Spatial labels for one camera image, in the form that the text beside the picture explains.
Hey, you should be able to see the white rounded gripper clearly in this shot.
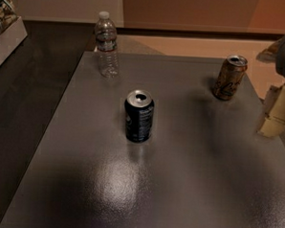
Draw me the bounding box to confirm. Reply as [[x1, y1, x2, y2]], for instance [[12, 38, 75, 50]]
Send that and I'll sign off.
[[257, 35, 285, 137]]

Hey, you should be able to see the dark blue pepsi can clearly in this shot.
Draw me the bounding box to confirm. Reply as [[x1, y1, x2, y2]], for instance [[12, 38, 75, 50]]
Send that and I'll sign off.
[[124, 90, 155, 143]]

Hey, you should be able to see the orange-brown soda can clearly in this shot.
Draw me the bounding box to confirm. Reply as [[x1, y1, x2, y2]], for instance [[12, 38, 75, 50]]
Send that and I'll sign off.
[[212, 55, 248, 101]]

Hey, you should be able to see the clear plastic water bottle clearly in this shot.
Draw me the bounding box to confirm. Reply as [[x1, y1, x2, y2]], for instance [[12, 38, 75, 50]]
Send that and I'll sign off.
[[94, 11, 120, 78]]

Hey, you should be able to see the white shelf with patterned items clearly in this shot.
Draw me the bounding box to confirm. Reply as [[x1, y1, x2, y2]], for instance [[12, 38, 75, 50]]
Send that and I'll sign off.
[[0, 0, 27, 66]]

